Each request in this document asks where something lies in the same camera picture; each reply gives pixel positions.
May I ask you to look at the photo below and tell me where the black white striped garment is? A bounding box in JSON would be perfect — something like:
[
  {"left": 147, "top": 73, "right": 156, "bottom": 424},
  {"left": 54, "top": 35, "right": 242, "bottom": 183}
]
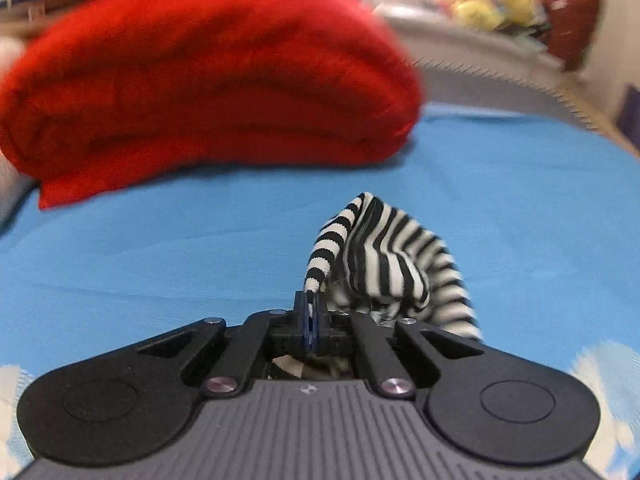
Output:
[{"left": 303, "top": 192, "right": 483, "bottom": 342}]

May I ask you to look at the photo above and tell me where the blue cream patterned bedspread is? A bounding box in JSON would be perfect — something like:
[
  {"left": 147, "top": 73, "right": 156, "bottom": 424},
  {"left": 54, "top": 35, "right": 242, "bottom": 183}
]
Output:
[{"left": 1, "top": 104, "right": 639, "bottom": 479}]

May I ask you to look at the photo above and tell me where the red folded blanket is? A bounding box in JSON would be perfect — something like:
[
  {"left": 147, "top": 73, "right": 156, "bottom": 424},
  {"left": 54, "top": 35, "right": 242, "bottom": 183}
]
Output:
[{"left": 1, "top": 0, "right": 422, "bottom": 208}]

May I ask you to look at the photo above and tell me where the yellow plush toy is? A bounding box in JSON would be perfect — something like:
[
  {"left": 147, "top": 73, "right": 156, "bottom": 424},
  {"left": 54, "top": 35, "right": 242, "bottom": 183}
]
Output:
[{"left": 435, "top": 0, "right": 540, "bottom": 32}]

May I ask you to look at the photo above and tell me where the purple box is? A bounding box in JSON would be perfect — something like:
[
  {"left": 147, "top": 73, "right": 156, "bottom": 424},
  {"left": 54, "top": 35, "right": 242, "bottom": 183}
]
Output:
[{"left": 616, "top": 84, "right": 640, "bottom": 148}]

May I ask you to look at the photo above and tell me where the wooden bed frame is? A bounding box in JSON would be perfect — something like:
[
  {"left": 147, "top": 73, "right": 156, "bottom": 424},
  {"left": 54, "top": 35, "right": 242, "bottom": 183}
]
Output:
[{"left": 374, "top": 4, "right": 639, "bottom": 156}]

